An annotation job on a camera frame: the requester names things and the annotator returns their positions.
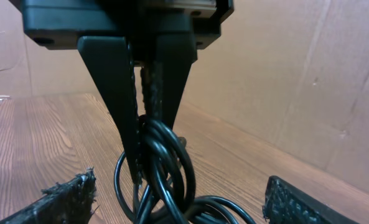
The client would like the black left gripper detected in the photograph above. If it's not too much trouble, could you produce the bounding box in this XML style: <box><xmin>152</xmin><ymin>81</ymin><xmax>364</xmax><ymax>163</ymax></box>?
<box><xmin>21</xmin><ymin>0</ymin><xmax>234</xmax><ymax>184</ymax></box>

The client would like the black usb cable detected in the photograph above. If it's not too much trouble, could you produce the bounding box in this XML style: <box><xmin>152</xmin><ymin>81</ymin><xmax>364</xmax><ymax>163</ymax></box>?
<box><xmin>113</xmin><ymin>114</ymin><xmax>258</xmax><ymax>224</ymax></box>

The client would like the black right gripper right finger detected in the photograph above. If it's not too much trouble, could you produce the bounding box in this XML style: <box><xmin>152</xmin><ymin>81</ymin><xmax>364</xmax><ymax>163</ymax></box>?
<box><xmin>263</xmin><ymin>175</ymin><xmax>357</xmax><ymax>224</ymax></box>

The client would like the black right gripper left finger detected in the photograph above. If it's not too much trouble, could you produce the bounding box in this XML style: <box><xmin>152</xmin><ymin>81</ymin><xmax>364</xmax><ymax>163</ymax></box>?
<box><xmin>0</xmin><ymin>168</ymin><xmax>96</xmax><ymax>224</ymax></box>

